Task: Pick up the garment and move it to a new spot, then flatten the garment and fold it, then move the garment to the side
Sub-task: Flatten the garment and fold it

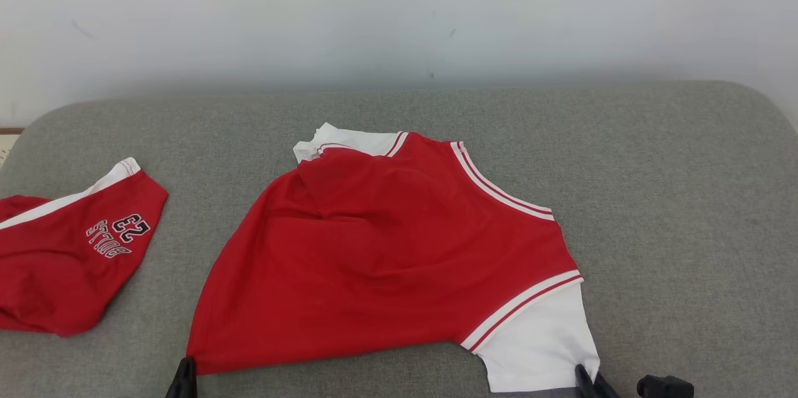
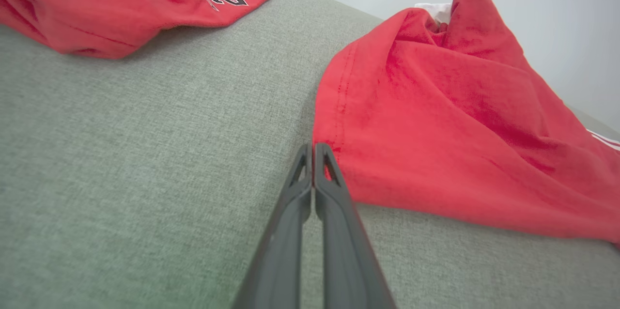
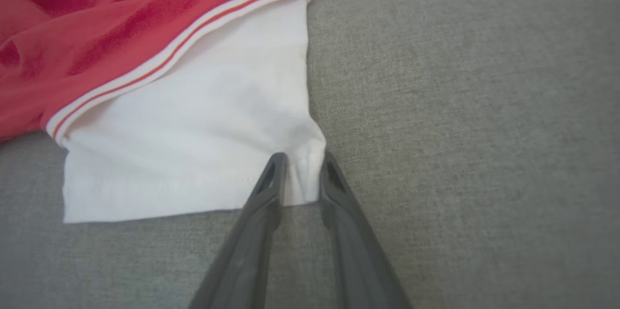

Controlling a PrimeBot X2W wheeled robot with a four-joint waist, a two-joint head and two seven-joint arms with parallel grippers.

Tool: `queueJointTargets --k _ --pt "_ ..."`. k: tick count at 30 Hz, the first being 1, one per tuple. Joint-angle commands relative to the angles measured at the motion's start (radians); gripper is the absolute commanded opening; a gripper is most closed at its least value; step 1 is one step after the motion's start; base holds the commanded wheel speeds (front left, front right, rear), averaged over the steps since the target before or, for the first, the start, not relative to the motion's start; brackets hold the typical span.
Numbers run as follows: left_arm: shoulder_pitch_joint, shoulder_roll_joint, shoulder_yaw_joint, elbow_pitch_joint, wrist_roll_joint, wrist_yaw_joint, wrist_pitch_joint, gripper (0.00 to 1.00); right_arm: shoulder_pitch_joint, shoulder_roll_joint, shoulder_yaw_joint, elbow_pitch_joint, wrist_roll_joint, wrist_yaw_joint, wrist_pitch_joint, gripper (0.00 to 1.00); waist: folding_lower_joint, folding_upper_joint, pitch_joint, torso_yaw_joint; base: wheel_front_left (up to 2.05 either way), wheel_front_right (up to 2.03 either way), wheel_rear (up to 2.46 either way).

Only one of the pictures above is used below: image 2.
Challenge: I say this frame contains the grey fabric sofa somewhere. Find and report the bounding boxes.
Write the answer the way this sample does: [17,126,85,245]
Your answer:
[0,0,620,309]

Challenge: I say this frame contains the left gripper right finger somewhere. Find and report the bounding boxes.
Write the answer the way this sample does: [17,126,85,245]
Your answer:
[315,142,398,309]

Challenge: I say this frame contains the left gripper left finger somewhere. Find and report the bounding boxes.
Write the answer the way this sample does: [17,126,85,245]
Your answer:
[232,143,313,309]

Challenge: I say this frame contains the red basketball jersey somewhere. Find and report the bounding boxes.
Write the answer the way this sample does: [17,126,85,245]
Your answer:
[312,0,620,247]

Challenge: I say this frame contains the red basketball shorts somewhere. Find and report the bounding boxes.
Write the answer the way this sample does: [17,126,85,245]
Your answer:
[0,0,273,60]

